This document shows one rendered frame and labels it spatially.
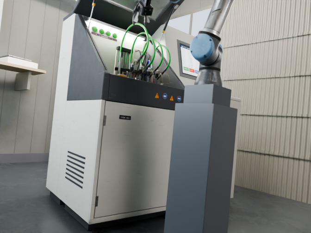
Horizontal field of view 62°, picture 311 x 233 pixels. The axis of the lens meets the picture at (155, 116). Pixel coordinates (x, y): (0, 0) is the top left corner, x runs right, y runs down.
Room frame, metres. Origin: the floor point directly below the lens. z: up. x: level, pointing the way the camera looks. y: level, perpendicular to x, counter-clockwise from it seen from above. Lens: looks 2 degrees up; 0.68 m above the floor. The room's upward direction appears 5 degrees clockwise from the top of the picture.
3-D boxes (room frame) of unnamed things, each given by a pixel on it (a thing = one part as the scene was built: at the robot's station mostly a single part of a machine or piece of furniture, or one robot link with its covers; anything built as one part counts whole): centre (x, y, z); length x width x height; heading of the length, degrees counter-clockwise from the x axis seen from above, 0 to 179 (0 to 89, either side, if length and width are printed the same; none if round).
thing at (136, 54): (2.26, 0.18, 1.20); 0.13 x 0.03 x 0.31; 129
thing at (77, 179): (1.92, 0.23, 0.39); 0.70 x 0.58 x 0.79; 129
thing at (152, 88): (1.72, 0.06, 0.87); 0.62 x 0.04 x 0.16; 129
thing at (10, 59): (3.02, 1.69, 1.24); 0.37 x 0.36 x 0.09; 135
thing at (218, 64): (1.37, -0.27, 1.07); 0.13 x 0.12 x 0.14; 154
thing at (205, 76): (1.38, -0.27, 0.95); 0.15 x 0.15 x 0.10
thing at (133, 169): (1.70, 0.05, 0.44); 0.65 x 0.02 x 0.68; 129
